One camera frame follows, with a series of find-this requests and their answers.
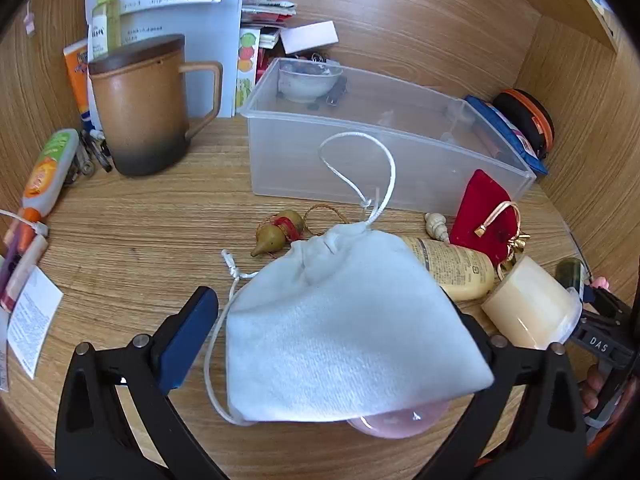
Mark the blue zipper pouch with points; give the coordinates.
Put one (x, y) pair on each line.
(502, 127)

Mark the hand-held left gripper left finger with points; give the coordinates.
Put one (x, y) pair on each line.
(192, 335)

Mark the cream candle jar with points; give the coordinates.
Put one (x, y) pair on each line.
(530, 300)

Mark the bunch of keys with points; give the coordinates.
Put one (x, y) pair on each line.
(90, 157)

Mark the pink round desktop vacuum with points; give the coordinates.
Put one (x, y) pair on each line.
(395, 425)

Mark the pink tube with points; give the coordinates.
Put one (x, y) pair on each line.
(27, 265)

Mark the yellow lotion tube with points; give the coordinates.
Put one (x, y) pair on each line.
(460, 270)

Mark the red velvet pouch gold ribbon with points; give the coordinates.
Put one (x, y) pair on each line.
(480, 220)

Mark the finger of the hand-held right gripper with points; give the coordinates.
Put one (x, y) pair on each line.
(597, 342)
(610, 302)

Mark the white bowl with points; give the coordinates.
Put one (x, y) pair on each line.
(305, 85)

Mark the stack of cards and booklets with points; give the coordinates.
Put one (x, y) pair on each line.
(265, 15)

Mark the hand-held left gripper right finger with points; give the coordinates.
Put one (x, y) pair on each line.
(500, 365)

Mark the small seashell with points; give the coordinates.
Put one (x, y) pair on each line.
(436, 226)

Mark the green spray bottle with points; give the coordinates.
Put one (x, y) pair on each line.
(106, 15)

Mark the black and orange round case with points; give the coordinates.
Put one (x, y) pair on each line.
(525, 115)

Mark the small gourd ornament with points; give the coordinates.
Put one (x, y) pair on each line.
(272, 240)

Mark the white file holder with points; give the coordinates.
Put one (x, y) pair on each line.
(200, 60)

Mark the wooden desktop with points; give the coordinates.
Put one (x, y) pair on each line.
(150, 240)

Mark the white printed leaflet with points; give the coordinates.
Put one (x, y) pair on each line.
(32, 320)

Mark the brown ceramic mug with lid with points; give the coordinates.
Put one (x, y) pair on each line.
(140, 120)

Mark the fruit sticker sheet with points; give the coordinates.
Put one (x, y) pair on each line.
(246, 60)

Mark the white rectangular block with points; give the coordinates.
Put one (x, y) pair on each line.
(310, 37)

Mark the clear plastic storage box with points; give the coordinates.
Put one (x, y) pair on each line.
(300, 160)

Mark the green and orange tube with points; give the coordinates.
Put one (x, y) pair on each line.
(45, 175)

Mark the person's right hand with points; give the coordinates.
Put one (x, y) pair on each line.
(595, 390)

